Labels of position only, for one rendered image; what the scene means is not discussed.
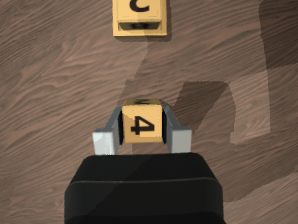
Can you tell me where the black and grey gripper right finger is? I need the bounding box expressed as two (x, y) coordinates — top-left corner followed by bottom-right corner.
(162, 105), (192, 153)

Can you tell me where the tan wooden cube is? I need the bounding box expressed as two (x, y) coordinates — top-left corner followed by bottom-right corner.
(116, 0), (162, 30)
(122, 99), (162, 143)

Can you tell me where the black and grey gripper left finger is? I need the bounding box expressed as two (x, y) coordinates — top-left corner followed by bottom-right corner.
(92, 107), (124, 155)

